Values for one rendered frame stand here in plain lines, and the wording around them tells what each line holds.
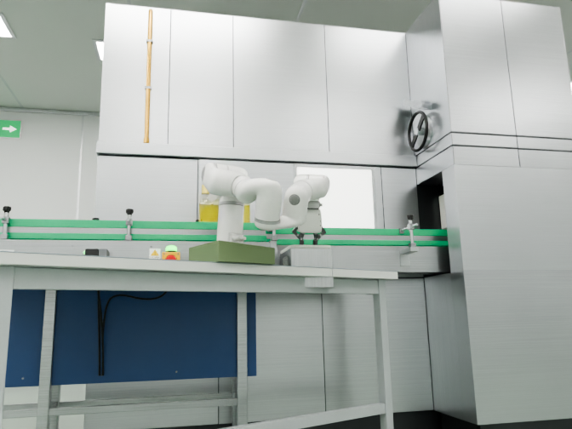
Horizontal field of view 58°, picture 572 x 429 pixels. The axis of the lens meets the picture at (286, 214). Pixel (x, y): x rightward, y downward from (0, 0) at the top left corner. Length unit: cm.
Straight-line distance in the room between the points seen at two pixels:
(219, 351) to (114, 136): 114
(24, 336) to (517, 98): 244
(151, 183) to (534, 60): 201
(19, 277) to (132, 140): 117
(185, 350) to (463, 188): 142
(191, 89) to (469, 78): 137
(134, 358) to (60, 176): 375
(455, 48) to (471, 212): 82
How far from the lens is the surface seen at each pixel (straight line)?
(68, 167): 572
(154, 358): 217
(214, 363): 218
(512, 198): 264
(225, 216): 189
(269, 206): 168
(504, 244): 256
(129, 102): 267
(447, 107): 262
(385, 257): 245
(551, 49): 309
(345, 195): 263
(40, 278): 163
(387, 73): 300
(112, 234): 220
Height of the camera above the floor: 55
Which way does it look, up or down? 12 degrees up
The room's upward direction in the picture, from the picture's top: 1 degrees counter-clockwise
